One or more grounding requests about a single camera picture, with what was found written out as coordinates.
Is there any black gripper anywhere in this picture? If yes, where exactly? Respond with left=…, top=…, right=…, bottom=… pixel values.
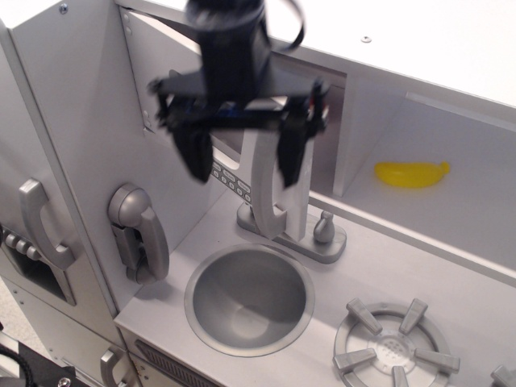
left=148, top=19, right=328, bottom=188

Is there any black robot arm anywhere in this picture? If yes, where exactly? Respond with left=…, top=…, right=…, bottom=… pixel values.
left=148, top=1, right=329, bottom=188

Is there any grey toy faucet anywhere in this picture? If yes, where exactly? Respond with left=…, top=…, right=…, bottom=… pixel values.
left=235, top=201, right=348, bottom=265

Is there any yellow toy banana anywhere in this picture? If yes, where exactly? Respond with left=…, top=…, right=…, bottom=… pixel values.
left=374, top=161, right=451, bottom=189

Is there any round metal sink bowl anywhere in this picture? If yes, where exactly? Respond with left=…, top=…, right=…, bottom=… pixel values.
left=184, top=244, right=315, bottom=357

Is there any white toy kitchen cabinet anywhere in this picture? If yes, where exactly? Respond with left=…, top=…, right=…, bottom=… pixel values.
left=1, top=1, right=515, bottom=386

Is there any black oven vent panel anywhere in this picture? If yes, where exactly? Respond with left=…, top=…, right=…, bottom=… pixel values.
left=135, top=339, right=218, bottom=387

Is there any grey ice dispenser panel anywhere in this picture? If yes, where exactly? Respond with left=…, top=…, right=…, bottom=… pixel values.
left=1, top=226, right=77, bottom=306

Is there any grey toy stove burner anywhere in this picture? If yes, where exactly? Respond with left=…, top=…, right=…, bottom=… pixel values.
left=333, top=298, right=460, bottom=386

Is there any black cable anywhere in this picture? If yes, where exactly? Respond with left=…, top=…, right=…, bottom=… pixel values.
left=261, top=0, right=307, bottom=52

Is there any grey toy wall phone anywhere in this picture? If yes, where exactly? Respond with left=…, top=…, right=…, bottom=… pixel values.
left=108, top=183, right=169, bottom=285

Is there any grey fridge door handle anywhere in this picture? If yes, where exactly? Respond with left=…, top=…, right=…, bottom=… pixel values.
left=19, top=178, right=77, bottom=270

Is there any grey lower door handle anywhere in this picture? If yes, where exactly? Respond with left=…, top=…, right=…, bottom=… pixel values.
left=100, top=349, right=127, bottom=387

